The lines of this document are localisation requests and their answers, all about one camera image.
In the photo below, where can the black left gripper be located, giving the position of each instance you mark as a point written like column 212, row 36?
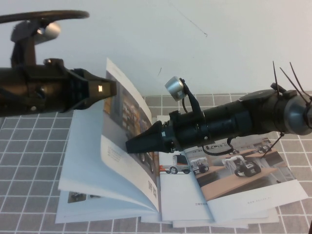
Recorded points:
column 53, row 90

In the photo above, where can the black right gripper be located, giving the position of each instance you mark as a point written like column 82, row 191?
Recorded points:
column 187, row 131

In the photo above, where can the robot catalogue book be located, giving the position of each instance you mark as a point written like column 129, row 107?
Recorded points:
column 180, row 195

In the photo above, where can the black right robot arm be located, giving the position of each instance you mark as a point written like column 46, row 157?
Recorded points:
column 256, row 117

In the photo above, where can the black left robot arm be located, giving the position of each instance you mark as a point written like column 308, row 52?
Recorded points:
column 12, row 92

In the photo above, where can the white booklet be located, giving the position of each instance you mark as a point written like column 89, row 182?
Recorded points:
column 243, row 214
column 207, row 224

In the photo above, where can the grey checked tablecloth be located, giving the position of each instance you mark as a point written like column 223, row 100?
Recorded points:
column 24, row 158

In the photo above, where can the cream paper booklet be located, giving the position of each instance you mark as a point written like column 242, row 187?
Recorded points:
column 273, row 214

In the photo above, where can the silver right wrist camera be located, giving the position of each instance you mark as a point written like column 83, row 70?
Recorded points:
column 174, row 87

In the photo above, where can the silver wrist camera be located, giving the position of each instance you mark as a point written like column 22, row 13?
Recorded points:
column 174, row 87
column 50, row 31

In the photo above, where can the black right camera bracket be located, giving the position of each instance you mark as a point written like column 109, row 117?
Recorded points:
column 193, row 102

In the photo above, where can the black camera bracket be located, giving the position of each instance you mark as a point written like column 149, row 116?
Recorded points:
column 23, row 48
column 193, row 102

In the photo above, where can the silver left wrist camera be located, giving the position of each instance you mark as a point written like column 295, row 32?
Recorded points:
column 50, row 31

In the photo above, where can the black left camera bracket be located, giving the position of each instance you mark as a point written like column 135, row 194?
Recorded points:
column 23, row 48

